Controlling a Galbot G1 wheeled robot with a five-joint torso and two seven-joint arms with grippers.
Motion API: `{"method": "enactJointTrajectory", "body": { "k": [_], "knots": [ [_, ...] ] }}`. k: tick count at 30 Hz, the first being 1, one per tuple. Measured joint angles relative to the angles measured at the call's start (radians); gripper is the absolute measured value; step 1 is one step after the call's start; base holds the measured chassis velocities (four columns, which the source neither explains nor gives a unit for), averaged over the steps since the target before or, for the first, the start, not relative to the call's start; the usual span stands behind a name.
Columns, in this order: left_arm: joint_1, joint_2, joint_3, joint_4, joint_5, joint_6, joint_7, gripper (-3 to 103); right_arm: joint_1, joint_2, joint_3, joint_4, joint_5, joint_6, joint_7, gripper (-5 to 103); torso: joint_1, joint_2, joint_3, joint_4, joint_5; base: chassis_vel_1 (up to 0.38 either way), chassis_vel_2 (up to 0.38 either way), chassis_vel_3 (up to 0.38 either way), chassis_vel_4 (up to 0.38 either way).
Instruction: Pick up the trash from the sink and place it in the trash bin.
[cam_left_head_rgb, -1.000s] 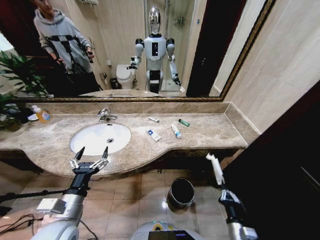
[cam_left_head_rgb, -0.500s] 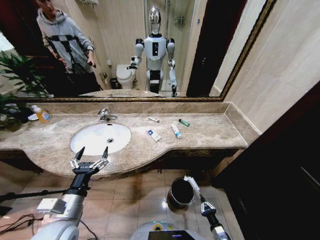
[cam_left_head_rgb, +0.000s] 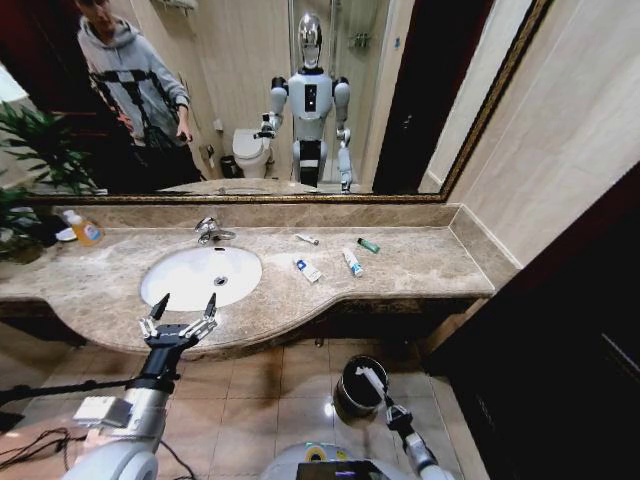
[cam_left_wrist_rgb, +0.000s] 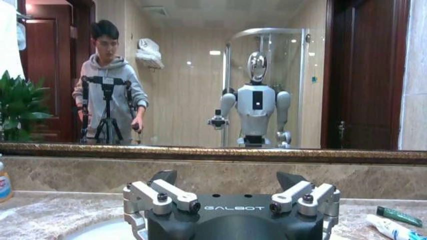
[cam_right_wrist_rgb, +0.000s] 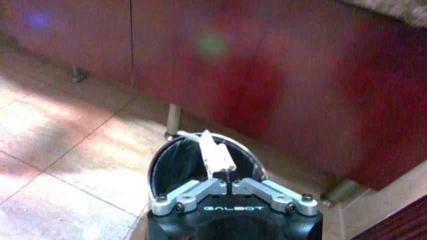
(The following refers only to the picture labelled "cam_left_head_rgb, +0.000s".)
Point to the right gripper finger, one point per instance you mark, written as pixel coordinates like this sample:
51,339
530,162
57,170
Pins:
401,411
371,381

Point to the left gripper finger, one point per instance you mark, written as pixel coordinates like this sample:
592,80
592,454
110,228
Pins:
159,306
210,307

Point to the black round trash bin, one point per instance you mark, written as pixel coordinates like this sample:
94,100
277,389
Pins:
356,395

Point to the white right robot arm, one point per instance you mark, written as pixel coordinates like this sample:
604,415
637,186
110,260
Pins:
425,455

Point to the chrome sink drain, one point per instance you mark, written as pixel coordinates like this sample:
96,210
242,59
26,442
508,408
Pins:
220,280

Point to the white oval sink basin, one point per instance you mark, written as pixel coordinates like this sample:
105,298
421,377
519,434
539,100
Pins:
200,275

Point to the chrome faucet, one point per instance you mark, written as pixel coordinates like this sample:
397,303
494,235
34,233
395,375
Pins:
210,231

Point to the white robot front shell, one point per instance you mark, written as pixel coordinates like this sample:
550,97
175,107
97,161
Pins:
325,462

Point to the orange soap pump bottle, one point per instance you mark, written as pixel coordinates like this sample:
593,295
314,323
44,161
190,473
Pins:
86,230

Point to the white soap dish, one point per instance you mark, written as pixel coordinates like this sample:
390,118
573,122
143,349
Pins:
66,234

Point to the small white tube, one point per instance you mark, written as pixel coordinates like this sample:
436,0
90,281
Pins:
306,239

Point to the white blue toothpaste tube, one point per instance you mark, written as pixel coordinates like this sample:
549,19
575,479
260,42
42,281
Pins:
352,262

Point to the small green tube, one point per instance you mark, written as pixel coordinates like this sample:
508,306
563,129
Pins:
368,245

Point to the dark wooden door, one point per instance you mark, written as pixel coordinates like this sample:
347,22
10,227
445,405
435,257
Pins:
560,350

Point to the green leafy plant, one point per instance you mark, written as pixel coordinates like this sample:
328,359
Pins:
30,165

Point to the gold framed wall mirror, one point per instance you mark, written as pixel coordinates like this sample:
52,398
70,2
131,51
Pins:
240,100

